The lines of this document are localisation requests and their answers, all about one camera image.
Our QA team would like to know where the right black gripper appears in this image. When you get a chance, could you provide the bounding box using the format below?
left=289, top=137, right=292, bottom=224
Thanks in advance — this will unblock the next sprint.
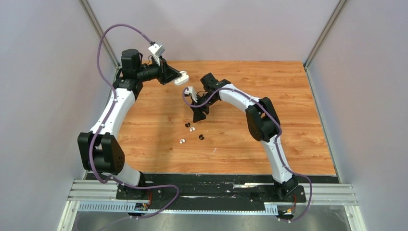
left=191, top=92, right=218, bottom=122

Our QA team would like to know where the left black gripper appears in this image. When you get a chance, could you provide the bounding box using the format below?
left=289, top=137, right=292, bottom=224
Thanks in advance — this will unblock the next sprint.
left=136, top=55, right=181, bottom=85

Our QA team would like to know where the white earbud charging case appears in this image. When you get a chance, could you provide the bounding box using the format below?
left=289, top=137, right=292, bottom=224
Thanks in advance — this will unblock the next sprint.
left=174, top=71, right=190, bottom=86

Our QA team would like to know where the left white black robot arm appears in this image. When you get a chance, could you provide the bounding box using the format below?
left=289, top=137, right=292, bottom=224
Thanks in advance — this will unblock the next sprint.
left=77, top=49, right=189, bottom=199

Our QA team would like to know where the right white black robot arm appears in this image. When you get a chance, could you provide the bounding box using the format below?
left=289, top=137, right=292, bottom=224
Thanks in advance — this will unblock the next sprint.
left=182, top=73, right=298, bottom=201

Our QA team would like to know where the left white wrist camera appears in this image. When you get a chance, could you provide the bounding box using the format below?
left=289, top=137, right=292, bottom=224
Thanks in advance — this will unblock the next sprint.
left=148, top=42, right=165, bottom=66

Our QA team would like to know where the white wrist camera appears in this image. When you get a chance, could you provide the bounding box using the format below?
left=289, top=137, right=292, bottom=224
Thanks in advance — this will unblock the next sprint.
left=184, top=86, right=198, bottom=103
left=148, top=42, right=165, bottom=66

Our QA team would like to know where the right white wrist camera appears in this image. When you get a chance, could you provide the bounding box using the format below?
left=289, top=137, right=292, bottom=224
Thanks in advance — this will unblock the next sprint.
left=184, top=86, right=198, bottom=103

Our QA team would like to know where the left aluminium corner post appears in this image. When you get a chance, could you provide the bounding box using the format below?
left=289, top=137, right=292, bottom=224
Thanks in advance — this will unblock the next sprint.
left=78, top=0, right=120, bottom=69

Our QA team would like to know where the aluminium corner post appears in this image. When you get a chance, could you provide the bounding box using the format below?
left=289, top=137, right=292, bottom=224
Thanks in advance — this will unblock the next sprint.
left=78, top=0, right=120, bottom=69
left=303, top=0, right=348, bottom=70

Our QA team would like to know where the white slotted cable duct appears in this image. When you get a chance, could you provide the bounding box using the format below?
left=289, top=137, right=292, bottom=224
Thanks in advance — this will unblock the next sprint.
left=77, top=203, right=279, bottom=216

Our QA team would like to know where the right aluminium corner post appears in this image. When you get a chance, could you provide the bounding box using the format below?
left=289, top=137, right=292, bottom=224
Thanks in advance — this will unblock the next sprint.
left=303, top=0, right=348, bottom=70

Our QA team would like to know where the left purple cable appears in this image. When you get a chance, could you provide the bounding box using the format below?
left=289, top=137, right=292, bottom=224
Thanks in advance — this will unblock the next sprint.
left=88, top=23, right=180, bottom=220

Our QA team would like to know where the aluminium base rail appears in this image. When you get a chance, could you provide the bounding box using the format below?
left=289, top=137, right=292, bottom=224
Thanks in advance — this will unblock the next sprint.
left=68, top=180, right=357, bottom=205

